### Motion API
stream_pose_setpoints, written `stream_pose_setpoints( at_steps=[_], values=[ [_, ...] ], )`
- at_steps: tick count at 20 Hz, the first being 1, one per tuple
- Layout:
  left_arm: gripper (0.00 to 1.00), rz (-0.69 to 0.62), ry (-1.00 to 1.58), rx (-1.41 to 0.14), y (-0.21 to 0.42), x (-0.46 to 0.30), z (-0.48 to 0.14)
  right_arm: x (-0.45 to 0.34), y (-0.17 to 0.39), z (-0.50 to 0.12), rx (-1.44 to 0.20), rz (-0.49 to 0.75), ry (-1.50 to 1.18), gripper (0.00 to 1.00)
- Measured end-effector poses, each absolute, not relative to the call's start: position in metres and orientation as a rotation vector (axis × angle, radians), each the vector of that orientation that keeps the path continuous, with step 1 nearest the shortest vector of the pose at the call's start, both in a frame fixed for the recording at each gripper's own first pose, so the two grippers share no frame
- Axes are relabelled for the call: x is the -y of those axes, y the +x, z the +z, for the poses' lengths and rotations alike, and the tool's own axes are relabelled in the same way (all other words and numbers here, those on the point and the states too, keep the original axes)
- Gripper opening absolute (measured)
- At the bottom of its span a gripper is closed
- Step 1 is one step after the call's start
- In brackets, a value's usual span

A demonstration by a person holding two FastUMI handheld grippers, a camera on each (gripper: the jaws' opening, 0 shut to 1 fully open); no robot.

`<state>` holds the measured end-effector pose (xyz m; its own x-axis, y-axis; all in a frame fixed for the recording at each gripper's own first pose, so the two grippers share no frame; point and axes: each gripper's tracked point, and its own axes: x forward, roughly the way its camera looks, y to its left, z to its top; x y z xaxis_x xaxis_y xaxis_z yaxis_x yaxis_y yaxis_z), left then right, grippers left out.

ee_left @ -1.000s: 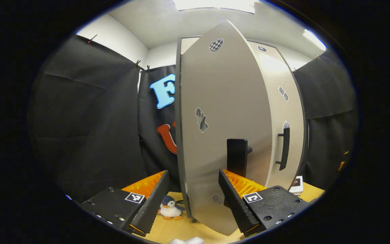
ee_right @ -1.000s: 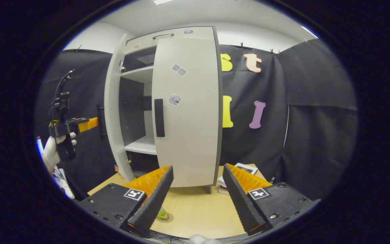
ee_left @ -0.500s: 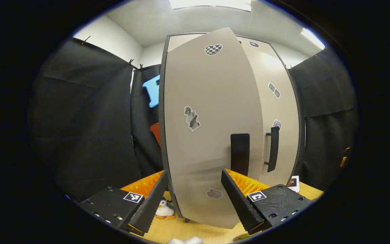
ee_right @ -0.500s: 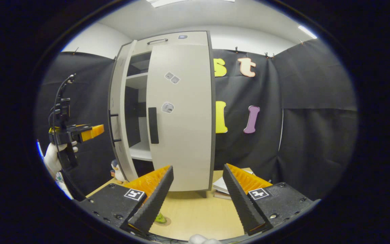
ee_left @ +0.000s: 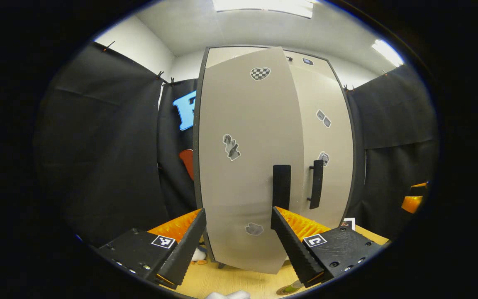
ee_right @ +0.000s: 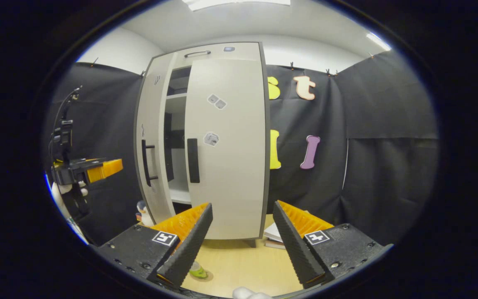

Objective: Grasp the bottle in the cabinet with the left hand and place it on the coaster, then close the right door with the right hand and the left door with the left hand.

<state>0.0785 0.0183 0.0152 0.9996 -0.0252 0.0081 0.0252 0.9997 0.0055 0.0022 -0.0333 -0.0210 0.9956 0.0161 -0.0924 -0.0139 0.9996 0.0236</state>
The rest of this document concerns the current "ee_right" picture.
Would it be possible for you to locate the large ceiling light panel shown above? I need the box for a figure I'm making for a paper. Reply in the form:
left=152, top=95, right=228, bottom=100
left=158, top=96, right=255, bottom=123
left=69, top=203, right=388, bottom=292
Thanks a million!
left=182, top=0, right=292, bottom=12

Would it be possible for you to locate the white book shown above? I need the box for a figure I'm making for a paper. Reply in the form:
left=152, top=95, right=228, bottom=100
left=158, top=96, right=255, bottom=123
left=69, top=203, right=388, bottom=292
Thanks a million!
left=263, top=222, right=284, bottom=243

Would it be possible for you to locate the black backdrop cloth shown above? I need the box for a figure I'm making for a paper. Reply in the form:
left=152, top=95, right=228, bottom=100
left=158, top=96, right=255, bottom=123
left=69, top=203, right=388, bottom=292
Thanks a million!
left=42, top=50, right=439, bottom=246

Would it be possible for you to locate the round cork coaster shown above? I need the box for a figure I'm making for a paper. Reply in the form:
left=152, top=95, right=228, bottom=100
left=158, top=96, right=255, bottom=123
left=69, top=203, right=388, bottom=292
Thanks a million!
left=189, top=269, right=215, bottom=283

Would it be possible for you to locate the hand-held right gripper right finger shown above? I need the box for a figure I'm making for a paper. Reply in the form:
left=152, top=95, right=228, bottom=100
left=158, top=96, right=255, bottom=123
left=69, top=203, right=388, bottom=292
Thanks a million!
left=273, top=200, right=394, bottom=290

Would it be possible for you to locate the small toy figure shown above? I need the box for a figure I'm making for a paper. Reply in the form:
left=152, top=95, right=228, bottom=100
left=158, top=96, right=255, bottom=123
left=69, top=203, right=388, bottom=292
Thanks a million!
left=136, top=200, right=155, bottom=227

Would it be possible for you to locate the green drink bottle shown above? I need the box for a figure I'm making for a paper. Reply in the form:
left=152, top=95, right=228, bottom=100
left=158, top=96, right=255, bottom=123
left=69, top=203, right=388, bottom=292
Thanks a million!
left=188, top=261, right=209, bottom=279

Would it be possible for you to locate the white cabinet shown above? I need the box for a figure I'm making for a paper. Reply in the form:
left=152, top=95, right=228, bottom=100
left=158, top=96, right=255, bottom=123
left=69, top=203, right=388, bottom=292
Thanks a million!
left=133, top=42, right=271, bottom=242

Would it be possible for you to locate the white cabinet drawer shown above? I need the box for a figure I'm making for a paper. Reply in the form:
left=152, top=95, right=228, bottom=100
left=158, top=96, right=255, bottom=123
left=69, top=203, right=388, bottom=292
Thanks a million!
left=173, top=42, right=261, bottom=59

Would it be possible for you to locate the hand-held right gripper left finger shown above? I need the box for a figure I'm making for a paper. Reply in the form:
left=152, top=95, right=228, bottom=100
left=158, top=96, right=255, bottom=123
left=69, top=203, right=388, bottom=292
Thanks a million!
left=97, top=202, right=214, bottom=289

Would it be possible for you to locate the white cabinet door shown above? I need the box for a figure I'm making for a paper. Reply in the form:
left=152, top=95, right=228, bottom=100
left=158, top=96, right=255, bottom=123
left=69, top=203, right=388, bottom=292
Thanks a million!
left=184, top=57, right=267, bottom=240
left=134, top=52, right=178, bottom=225

